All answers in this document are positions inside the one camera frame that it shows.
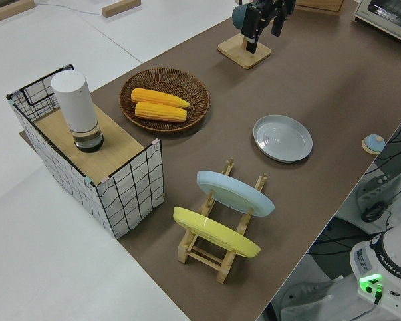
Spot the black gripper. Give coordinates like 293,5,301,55
241,0,297,54

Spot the gray plate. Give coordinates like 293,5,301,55
253,114,314,164

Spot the light blue plate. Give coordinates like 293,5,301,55
196,170,275,217

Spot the yellow plate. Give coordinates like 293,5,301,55
172,206,262,258

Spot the wooden plate rack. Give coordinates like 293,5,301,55
176,156,269,284

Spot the dark blue mug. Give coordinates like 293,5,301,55
231,3,251,31

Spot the wooden mug tree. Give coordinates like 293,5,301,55
217,0,273,70

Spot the wooden cabinet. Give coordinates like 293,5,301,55
293,0,345,17

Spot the brown table mat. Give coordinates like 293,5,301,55
18,0,401,321

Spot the round wicker basket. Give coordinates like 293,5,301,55
119,68,211,133

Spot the white toaster oven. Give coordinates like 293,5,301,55
350,0,401,51

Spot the yellow corn cob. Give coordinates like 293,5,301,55
134,102,188,123
131,88,191,108

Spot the wooden block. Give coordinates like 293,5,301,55
0,0,34,23
101,0,143,17

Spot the blue call bell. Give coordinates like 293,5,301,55
360,133,385,155

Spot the white power strip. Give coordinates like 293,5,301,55
362,170,394,205

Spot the white cylinder with glass base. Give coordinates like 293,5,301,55
51,70,104,154

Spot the black power adapter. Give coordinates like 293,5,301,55
360,203,386,223

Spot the wire basket with wooden lid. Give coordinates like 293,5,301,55
5,63,164,240

